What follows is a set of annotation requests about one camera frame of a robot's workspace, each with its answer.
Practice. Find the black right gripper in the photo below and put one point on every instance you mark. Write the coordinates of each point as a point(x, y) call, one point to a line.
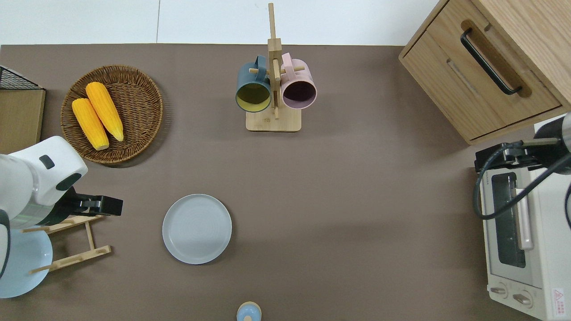
point(490, 159)

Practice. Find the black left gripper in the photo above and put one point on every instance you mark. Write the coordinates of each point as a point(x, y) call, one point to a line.
point(71, 206)

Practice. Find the gray round plate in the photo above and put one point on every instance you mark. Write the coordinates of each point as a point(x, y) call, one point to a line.
point(196, 228)

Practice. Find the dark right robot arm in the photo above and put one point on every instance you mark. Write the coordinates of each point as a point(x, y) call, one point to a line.
point(555, 142)

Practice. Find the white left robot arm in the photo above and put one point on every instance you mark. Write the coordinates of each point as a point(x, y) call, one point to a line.
point(40, 178)

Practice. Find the wooden plate rack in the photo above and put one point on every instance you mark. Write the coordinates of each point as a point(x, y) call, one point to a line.
point(89, 234)

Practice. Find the light blue plate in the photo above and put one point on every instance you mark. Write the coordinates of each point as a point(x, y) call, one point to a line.
point(22, 263)

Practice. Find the wooden drawer cabinet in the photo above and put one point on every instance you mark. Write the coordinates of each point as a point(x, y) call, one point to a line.
point(450, 84)

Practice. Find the yellow corn cob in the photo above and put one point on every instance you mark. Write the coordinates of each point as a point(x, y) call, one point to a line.
point(90, 124)
point(105, 110)

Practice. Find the brown wicker basket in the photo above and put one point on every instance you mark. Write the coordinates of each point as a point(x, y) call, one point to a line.
point(138, 107)

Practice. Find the white toaster oven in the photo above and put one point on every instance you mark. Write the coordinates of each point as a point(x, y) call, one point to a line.
point(548, 249)

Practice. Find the toaster oven knob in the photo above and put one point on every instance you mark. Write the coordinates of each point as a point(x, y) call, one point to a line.
point(499, 290)
point(522, 298)

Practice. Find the small blue wooden shaker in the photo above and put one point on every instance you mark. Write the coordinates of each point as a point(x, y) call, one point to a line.
point(249, 312)

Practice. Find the wooden mug tree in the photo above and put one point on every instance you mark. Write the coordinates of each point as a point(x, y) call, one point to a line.
point(274, 121)

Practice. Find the dark blue mug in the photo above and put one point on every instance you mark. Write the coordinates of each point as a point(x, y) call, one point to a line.
point(250, 79)

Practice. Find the pink mug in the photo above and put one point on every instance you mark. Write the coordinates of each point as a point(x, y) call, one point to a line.
point(299, 78)

